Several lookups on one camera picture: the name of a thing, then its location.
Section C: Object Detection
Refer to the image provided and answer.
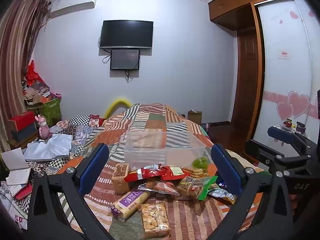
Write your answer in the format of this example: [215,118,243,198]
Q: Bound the clear plastic storage box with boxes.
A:
[124,130,213,171]

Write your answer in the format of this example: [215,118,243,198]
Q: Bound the small black wall monitor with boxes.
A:
[110,49,141,71]

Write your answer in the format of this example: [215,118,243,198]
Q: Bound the clear packet of peanut brittle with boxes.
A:
[140,200,171,238]

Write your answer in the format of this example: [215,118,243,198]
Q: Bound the red snack packet silver stripe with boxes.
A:
[124,164,171,182]

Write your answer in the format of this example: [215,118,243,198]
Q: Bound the purple label rice cracker packet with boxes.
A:
[111,188,151,222]

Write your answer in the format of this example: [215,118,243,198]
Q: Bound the red book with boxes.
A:
[14,184,33,201]

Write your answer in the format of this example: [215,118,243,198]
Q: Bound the brown wooden door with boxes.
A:
[229,4,266,154]

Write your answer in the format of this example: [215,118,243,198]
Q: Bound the checkered patchwork blanket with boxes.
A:
[24,114,107,178]

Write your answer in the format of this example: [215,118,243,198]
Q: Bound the white air conditioner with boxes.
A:
[48,0,98,18]

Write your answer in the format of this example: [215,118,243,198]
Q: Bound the brown cereal bar packet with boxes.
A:
[111,162,131,193]

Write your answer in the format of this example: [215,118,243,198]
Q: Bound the white sliding door pink hearts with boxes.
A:
[251,0,320,155]

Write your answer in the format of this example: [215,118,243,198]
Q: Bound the black wall television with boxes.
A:
[99,19,154,50]

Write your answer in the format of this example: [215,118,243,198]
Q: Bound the red plastic bag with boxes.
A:
[26,60,47,87]

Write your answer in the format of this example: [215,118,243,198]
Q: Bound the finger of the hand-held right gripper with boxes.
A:
[267,125,320,155]
[244,139,313,180]

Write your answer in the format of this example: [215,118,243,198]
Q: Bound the red snack packet yellow label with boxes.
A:
[160,165,191,181]

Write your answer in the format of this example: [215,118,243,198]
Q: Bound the pile of papers and bags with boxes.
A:
[22,76,58,107]

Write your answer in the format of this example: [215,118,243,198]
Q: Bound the white plastic bag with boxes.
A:
[23,133,73,161]

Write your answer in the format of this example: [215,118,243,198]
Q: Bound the open white notebook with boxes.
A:
[0,147,31,172]

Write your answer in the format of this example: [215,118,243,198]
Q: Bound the wooden overhead cabinet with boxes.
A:
[207,0,302,31]

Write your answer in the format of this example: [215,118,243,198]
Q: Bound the yellow foam tube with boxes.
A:
[104,97,132,118]

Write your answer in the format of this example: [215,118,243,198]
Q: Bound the clear packet of orange snacks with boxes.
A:
[138,179,181,197]

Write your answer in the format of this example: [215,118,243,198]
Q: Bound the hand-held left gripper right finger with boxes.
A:
[200,144,294,240]

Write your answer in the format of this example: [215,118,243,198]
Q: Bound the dark grey box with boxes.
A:
[10,124,38,142]

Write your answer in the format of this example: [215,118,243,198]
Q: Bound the green jelly cup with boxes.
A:
[192,156,209,169]

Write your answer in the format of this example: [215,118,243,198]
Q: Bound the green cardboard box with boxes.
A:
[40,97,62,127]

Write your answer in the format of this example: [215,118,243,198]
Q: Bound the brown paper bag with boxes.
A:
[187,109,203,125]

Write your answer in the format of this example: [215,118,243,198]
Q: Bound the brown striped curtain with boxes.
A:
[0,0,52,153]

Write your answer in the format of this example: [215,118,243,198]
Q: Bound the pink plush toy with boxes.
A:
[37,114,53,140]

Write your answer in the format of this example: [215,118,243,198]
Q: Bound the red gift box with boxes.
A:
[9,111,36,132]

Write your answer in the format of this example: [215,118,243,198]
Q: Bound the green packet of round biscuits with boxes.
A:
[177,165,218,201]

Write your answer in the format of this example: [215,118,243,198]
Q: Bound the striped patchwork quilt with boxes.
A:
[56,102,273,240]

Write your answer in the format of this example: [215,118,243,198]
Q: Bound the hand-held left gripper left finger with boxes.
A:
[27,143,118,240]

